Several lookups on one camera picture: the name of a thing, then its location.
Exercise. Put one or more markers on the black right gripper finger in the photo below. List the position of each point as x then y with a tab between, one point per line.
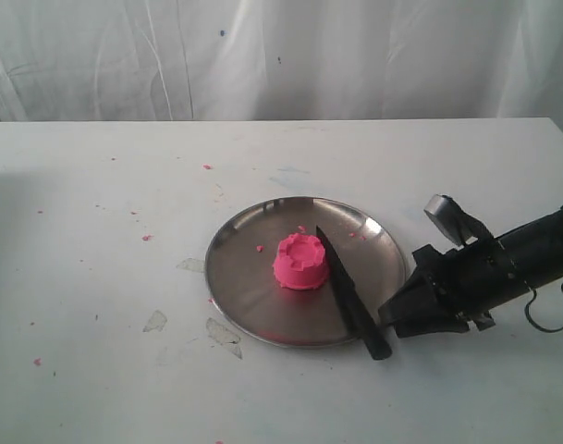
408	327
414	300

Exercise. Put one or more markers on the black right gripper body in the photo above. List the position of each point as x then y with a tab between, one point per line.
464	284

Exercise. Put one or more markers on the black knife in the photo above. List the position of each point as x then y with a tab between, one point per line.
355	315

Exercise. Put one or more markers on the pink clay lump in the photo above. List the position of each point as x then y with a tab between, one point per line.
300	263

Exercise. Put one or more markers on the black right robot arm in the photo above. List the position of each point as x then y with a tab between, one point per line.
536	249

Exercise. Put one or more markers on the round steel plate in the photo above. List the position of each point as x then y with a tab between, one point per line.
239	270

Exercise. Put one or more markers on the white backdrop sheet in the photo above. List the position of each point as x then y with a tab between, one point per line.
245	60

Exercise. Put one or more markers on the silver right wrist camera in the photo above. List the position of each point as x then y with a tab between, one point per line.
455	224

